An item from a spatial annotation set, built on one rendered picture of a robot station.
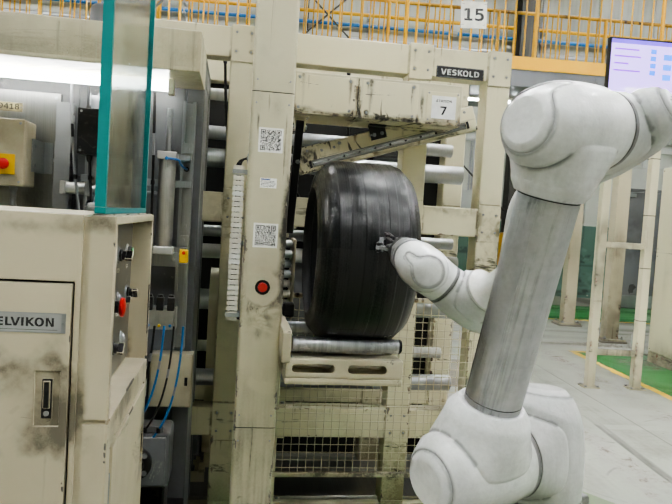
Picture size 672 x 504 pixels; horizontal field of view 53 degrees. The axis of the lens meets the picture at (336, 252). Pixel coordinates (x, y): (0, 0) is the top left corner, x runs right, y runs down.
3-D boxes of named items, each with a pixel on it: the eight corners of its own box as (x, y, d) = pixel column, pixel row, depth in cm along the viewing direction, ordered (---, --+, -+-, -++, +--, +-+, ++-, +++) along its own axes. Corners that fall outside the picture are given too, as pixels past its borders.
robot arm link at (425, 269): (382, 263, 160) (422, 295, 163) (396, 279, 145) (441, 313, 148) (410, 228, 160) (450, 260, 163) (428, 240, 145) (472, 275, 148)
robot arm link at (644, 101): (589, 131, 126) (544, 124, 117) (677, 72, 112) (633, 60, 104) (616, 193, 121) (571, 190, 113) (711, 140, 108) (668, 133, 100)
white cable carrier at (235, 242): (225, 320, 206) (233, 164, 204) (225, 317, 211) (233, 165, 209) (239, 320, 207) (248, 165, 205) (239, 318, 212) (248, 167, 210)
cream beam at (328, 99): (291, 112, 230) (294, 69, 229) (286, 122, 255) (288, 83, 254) (461, 127, 239) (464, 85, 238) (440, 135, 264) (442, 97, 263)
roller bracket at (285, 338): (280, 363, 197) (282, 330, 197) (273, 338, 237) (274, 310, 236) (292, 363, 198) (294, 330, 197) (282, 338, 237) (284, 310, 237)
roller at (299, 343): (289, 341, 200) (288, 332, 204) (288, 353, 202) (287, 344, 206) (403, 345, 206) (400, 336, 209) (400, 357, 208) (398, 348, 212)
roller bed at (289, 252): (238, 317, 245) (242, 236, 243) (237, 311, 260) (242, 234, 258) (292, 319, 248) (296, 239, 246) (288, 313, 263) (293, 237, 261)
